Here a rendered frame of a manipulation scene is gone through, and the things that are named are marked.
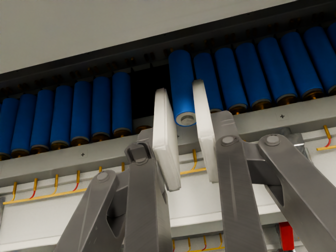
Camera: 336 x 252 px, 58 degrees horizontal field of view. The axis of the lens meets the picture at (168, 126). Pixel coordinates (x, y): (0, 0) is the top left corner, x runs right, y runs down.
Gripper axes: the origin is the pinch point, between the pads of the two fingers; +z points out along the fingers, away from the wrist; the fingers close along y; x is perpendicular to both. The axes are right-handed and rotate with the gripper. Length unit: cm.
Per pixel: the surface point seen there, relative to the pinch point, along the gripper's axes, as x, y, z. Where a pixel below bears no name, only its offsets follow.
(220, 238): -23.2, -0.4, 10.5
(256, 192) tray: -8.2, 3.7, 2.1
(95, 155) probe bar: -3.7, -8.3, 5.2
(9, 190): -5.6, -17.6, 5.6
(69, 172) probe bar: -5.0, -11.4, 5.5
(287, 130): -4.5, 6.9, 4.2
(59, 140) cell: -2.8, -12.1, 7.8
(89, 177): -5.7, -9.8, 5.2
